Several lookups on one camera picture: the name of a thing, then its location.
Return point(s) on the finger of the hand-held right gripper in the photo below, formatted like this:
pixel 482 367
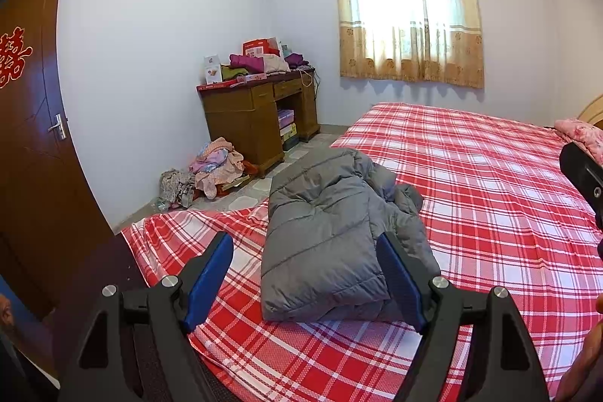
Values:
pixel 582 176

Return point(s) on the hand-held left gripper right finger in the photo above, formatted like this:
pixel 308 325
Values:
pixel 400 284

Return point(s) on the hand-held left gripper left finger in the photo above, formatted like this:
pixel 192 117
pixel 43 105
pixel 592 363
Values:
pixel 207 284

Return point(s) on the grey puffer jacket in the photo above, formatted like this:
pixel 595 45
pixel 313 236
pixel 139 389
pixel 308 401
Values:
pixel 320 232

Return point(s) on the pink clothes pile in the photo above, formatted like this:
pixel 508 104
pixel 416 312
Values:
pixel 216 166

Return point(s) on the magenta folded clothes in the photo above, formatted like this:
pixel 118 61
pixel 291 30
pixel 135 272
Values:
pixel 247 63

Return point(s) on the beige folded clothes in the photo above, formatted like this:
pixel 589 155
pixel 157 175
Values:
pixel 275 64

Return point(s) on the purple folded clothes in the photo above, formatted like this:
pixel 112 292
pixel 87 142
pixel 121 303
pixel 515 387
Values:
pixel 296 59

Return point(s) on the person's right hand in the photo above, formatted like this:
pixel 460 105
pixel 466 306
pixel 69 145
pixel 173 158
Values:
pixel 582 364

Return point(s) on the pink floral pillow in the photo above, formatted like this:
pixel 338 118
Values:
pixel 582 136

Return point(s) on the light wooden headboard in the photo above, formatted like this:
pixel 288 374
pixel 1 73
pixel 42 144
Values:
pixel 593 112

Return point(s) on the grey patterned cloth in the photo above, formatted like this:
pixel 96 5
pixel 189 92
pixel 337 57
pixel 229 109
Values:
pixel 176 187

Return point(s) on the red plaid bed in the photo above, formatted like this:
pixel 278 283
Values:
pixel 471 195

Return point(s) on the brown wooden desk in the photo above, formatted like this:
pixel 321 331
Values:
pixel 240 119

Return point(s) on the stack of boxes in desk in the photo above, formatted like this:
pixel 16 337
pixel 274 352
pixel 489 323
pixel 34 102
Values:
pixel 287 129

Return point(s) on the brown wooden door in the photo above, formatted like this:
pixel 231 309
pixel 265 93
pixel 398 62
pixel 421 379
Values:
pixel 33 195

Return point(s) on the green folded cloth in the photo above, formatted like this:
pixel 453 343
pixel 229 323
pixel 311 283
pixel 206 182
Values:
pixel 233 73

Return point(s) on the white printed box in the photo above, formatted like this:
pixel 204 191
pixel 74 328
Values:
pixel 212 70

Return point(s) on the beige patterned curtain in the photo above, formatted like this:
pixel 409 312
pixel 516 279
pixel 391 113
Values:
pixel 410 6

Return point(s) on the red cardboard box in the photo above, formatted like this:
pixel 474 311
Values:
pixel 259 47

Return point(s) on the red paper door decoration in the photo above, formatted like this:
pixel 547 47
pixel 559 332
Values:
pixel 12 58

